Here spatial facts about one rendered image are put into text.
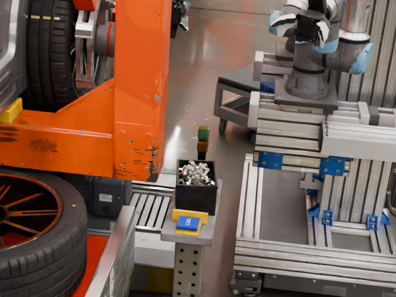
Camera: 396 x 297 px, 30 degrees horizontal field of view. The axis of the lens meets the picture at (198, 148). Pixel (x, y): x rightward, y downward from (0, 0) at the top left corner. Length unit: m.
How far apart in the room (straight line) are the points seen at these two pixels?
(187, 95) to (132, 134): 2.32
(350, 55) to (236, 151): 1.67
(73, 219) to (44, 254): 0.19
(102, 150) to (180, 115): 1.96
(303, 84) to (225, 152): 1.51
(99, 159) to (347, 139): 0.86
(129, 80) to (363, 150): 0.83
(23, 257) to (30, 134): 0.55
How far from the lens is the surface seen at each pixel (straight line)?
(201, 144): 2.71
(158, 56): 2.41
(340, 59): 2.56
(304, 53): 2.60
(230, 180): 3.78
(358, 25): 2.54
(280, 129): 2.68
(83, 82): 2.80
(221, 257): 3.16
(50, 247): 2.28
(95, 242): 2.72
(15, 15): 2.62
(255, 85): 4.09
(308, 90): 2.62
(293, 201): 3.21
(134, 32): 2.40
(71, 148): 2.60
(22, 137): 2.64
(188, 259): 2.65
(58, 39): 2.72
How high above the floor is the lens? 1.74
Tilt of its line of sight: 25 degrees down
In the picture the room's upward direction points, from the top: 4 degrees clockwise
